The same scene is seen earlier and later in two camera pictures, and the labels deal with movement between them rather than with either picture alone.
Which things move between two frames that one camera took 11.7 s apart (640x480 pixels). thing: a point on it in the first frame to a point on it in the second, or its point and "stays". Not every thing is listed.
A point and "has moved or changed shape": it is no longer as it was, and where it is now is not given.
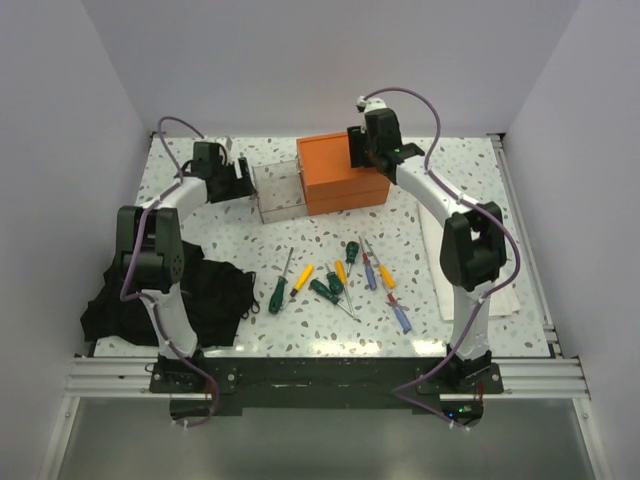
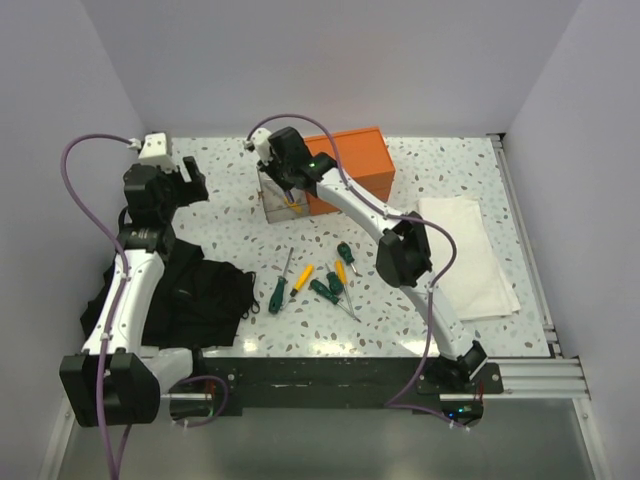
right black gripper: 356,139 to 268,170
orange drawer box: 330,183 stays
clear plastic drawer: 279,191 stays
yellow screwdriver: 383,270 has moved or changed shape
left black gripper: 240,187 to 191,191
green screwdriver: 320,288 stays
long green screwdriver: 276,300 stays
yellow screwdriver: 301,283 stays
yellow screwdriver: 339,266 stays
